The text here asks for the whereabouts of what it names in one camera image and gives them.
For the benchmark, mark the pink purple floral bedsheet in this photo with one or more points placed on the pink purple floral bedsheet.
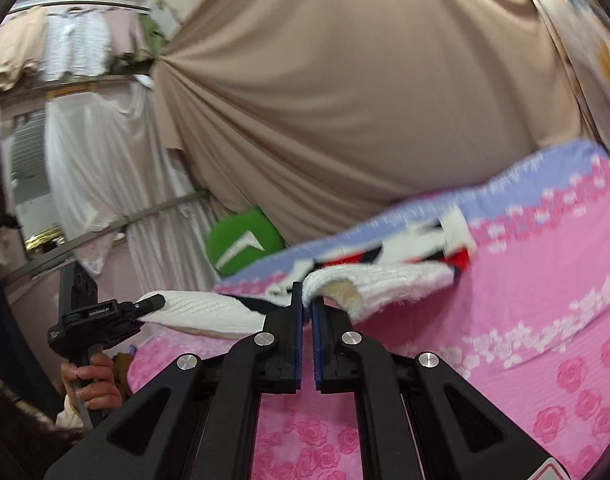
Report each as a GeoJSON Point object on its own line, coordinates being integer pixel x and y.
{"type": "Point", "coordinates": [528, 323]}

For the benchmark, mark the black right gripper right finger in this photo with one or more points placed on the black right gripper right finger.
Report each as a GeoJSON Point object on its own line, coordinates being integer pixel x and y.
{"type": "Point", "coordinates": [417, 418]}

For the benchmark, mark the hanging clothes on rack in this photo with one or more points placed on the hanging clothes on rack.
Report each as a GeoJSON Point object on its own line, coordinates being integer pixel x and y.
{"type": "Point", "coordinates": [76, 43]}

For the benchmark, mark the green cushion with white mark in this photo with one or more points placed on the green cushion with white mark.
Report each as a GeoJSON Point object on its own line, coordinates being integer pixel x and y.
{"type": "Point", "coordinates": [240, 240]}

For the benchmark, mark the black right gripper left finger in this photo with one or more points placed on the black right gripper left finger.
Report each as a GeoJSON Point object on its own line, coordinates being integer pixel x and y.
{"type": "Point", "coordinates": [197, 419]}

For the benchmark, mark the white draped cloth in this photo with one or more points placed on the white draped cloth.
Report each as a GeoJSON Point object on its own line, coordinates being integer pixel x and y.
{"type": "Point", "coordinates": [105, 163]}

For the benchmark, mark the white red navy knit sweater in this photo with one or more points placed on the white red navy knit sweater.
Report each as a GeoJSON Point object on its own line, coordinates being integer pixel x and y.
{"type": "Point", "coordinates": [408, 265]}

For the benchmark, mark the person's left hand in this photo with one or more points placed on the person's left hand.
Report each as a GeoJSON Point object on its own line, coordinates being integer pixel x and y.
{"type": "Point", "coordinates": [92, 385]}

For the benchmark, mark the beige curtain cloth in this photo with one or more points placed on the beige curtain cloth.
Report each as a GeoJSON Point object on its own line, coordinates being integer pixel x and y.
{"type": "Point", "coordinates": [323, 113]}

